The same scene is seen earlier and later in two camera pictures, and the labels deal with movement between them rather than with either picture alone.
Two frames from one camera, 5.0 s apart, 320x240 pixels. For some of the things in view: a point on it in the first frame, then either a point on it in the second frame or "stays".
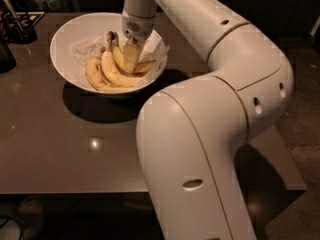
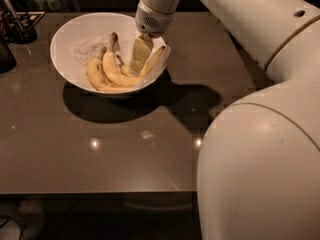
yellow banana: (119, 57) to (150, 63)
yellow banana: (110, 69) stays
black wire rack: (18, 27) stays
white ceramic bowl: (84, 37) stays
